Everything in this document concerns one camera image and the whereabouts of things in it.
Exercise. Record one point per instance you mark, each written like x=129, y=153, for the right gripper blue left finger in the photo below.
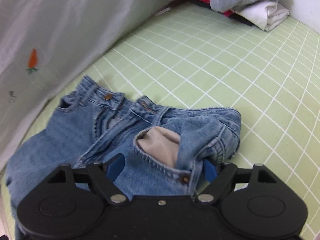
x=115, y=166

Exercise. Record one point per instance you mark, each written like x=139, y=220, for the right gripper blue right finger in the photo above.
x=209, y=171

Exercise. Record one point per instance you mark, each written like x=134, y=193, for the blue denim jeans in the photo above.
x=164, y=147

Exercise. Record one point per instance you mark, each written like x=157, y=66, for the green grid cutting mat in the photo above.
x=193, y=58

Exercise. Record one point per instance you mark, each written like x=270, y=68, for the grey carrot print storage bag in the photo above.
x=45, y=44

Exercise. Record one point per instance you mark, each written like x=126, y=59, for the white folded garment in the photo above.
x=266, y=14

